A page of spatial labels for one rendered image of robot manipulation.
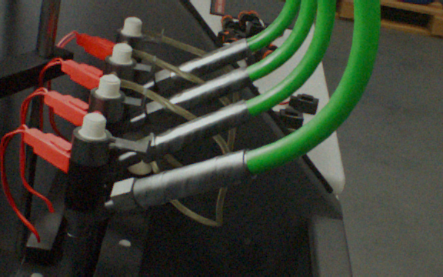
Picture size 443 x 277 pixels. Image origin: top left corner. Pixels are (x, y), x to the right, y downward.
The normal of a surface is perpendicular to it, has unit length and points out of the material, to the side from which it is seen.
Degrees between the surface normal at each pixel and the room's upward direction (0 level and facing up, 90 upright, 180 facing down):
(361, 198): 0
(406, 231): 0
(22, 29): 90
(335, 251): 0
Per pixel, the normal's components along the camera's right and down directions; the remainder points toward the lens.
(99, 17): -0.04, 0.40
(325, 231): 0.19, -0.90
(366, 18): -0.23, 0.30
